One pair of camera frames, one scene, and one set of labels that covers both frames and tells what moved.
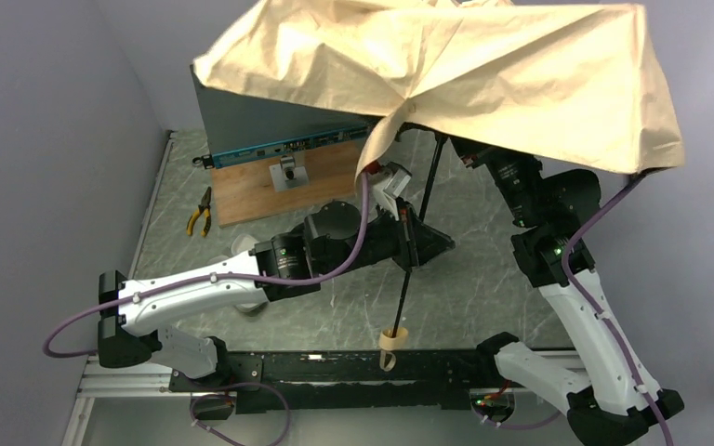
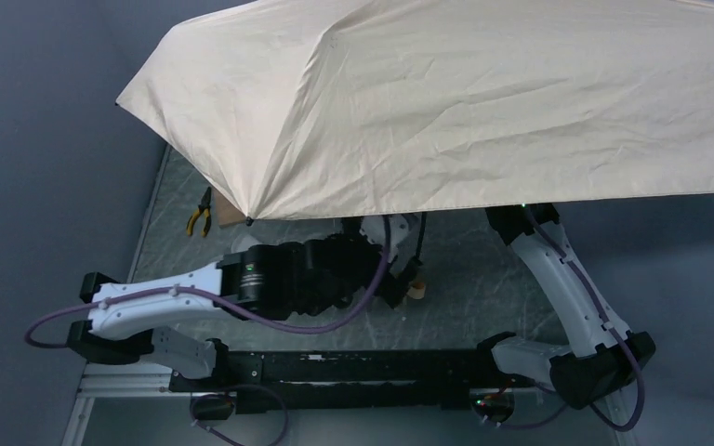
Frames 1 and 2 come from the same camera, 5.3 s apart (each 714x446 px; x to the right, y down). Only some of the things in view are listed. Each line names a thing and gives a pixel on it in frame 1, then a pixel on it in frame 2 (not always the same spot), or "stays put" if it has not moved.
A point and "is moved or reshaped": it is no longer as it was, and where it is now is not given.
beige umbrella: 564,81 is moved or reshaped
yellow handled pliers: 204,206 stays put
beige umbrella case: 243,243 stays put
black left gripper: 408,236 to 388,282
